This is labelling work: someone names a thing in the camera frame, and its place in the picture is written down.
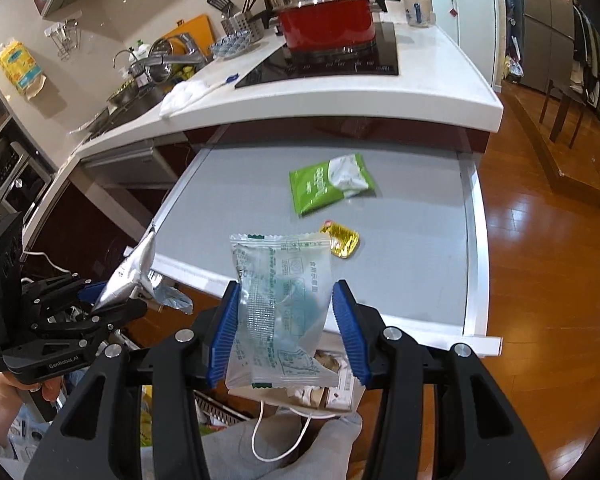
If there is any white paper trash bag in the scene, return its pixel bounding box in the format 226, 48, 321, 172
224, 346, 364, 463

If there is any steel utensil holder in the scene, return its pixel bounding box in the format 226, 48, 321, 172
221, 11, 264, 44

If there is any white plastic bag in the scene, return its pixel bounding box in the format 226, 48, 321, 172
152, 283, 194, 315

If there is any green snack packet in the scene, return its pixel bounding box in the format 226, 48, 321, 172
289, 153, 375, 216

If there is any built-in oven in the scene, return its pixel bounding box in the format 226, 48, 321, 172
0, 114, 54, 222

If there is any person's left hand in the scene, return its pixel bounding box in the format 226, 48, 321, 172
0, 373, 62, 446

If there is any white dish cloth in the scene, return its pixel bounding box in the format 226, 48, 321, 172
159, 74, 239, 118

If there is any chrome kitchen faucet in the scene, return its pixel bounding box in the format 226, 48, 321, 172
129, 32, 212, 84

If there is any kitchen sink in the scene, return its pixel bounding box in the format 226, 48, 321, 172
69, 86, 166, 140

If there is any wall hook rack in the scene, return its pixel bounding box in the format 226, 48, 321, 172
44, 11, 82, 61

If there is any translucent printed plastic packet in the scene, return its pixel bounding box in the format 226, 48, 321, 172
225, 233, 338, 389

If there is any white carton on counter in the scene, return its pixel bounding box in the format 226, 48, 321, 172
385, 0, 436, 28

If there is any red cooking pot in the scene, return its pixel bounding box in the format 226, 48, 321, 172
276, 0, 376, 53

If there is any orange cutting board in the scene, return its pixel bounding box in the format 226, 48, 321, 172
163, 14, 215, 55

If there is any steel drawer front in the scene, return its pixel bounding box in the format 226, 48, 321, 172
81, 133, 195, 190

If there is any black induction cooktop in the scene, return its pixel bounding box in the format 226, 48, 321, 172
236, 23, 399, 88

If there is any wooden chair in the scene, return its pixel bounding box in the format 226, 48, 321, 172
539, 78, 586, 148

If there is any black slotted spatula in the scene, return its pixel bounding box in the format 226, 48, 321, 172
207, 0, 235, 16

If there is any yellow hanging packet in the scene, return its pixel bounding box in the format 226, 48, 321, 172
0, 38, 46, 101

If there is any dark grey refrigerator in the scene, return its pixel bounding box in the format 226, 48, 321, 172
521, 0, 574, 92

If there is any silver foil wrapper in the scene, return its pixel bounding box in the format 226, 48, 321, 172
94, 226, 156, 311

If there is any white soap bottle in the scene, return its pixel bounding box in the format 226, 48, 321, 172
129, 40, 151, 63

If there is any blue patterned bowl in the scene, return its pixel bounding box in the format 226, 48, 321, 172
211, 29, 251, 60

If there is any gold butter portion pack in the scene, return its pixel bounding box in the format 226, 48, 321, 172
320, 220, 360, 259

